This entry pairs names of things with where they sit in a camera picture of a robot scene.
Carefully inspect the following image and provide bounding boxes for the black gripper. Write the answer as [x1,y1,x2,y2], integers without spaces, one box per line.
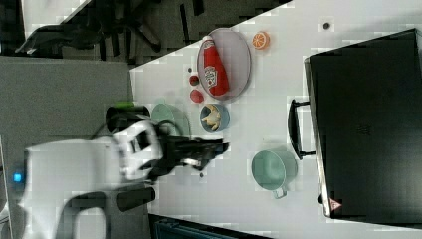
[145,136,230,181]

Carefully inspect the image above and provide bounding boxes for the blue bowl with chicken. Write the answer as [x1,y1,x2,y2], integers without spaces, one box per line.
[200,104,230,132]

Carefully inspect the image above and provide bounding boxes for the green mug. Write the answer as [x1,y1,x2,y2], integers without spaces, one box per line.
[251,150,298,199]

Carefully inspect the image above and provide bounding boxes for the green perforated strainer dish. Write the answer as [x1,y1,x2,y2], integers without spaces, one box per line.
[151,104,190,136]

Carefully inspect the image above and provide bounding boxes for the lower red strawberry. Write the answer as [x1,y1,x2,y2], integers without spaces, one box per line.
[190,90,204,104]

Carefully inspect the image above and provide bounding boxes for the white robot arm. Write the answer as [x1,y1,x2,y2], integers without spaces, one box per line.
[19,119,229,239]

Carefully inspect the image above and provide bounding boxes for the upper red strawberry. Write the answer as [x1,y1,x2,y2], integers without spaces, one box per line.
[189,76,199,86]

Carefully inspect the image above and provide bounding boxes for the red ketchup bottle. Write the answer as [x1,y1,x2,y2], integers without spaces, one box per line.
[203,36,230,97]

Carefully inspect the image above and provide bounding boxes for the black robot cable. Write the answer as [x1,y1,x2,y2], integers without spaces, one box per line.
[89,113,180,142]

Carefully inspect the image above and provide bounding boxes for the red strawberry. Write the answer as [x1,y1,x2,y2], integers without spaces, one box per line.
[189,76,199,86]
[190,90,204,104]

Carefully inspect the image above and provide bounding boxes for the grey oval plate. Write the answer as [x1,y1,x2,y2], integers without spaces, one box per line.
[196,28,251,101]

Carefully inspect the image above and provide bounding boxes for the orange slice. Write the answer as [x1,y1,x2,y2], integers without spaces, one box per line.
[252,32,270,50]

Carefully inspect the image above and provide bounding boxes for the black toaster oven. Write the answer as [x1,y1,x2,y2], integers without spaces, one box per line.
[305,29,422,228]

